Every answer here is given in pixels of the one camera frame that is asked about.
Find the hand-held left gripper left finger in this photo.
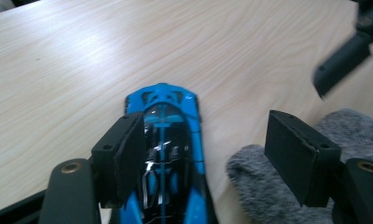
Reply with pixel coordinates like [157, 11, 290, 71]
[90, 112, 146, 209]

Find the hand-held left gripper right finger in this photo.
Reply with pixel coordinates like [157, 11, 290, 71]
[264, 109, 342, 208]

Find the grey terry cloth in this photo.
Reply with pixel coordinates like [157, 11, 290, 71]
[226, 107, 373, 224]

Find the blue and black toy car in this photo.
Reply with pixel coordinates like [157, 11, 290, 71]
[109, 82, 220, 224]

